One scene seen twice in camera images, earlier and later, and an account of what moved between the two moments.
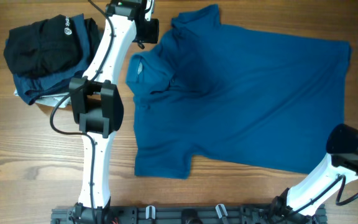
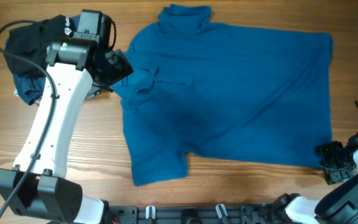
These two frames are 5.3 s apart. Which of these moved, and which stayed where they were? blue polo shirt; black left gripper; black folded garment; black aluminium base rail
Moved: blue polo shirt; black left gripper
Stayed: black folded garment; black aluminium base rail
